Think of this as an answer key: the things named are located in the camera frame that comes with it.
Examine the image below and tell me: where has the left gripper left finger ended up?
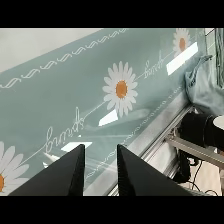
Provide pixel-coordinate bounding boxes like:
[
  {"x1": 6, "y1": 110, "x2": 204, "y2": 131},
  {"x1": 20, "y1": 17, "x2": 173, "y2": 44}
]
[{"x1": 9, "y1": 143, "x2": 86, "y2": 197}]

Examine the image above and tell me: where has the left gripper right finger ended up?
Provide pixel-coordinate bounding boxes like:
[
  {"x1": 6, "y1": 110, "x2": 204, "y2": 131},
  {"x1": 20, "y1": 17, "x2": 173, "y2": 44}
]
[{"x1": 116, "y1": 143, "x2": 192, "y2": 197}]

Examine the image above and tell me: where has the grey T-shirt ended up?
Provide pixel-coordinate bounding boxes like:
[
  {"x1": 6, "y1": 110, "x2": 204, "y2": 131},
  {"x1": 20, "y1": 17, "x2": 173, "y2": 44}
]
[{"x1": 183, "y1": 54, "x2": 224, "y2": 116}]

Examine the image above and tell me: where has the black cable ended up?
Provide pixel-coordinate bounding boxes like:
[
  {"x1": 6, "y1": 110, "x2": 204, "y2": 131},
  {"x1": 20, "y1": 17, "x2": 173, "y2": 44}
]
[{"x1": 186, "y1": 159, "x2": 220, "y2": 197}]

